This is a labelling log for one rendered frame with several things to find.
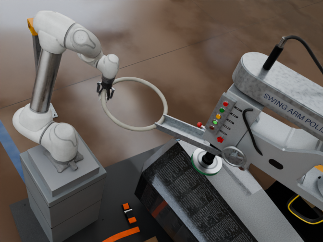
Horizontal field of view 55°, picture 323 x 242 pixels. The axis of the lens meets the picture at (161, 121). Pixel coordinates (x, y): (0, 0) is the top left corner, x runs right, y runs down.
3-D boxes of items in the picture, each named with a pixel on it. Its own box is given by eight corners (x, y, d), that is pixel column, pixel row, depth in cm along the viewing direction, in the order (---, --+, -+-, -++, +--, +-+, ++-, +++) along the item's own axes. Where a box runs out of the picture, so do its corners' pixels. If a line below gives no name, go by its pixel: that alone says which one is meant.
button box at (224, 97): (217, 133, 179) (237, 100, 158) (215, 135, 178) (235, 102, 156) (205, 125, 181) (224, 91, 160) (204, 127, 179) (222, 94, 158)
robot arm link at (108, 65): (119, 73, 211) (103, 64, 212) (124, 56, 199) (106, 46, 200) (111, 82, 204) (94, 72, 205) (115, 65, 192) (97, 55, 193)
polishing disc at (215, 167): (204, 178, 204) (204, 177, 203) (186, 153, 214) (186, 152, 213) (227, 167, 214) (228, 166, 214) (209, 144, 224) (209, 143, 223)
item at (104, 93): (179, 106, 235) (180, 103, 233) (141, 145, 204) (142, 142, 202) (129, 69, 242) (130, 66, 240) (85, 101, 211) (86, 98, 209)
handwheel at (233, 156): (244, 162, 184) (256, 147, 173) (238, 172, 178) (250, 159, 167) (223, 147, 187) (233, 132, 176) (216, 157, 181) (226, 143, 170)
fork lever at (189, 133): (257, 153, 198) (258, 148, 194) (245, 173, 186) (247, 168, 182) (166, 115, 226) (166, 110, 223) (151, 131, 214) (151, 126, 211)
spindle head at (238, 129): (262, 151, 196) (302, 105, 163) (250, 175, 182) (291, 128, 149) (215, 120, 204) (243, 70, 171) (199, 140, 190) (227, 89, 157)
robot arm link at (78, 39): (106, 41, 156) (83, 29, 156) (98, 30, 138) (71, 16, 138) (94, 64, 156) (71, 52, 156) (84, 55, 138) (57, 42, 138)
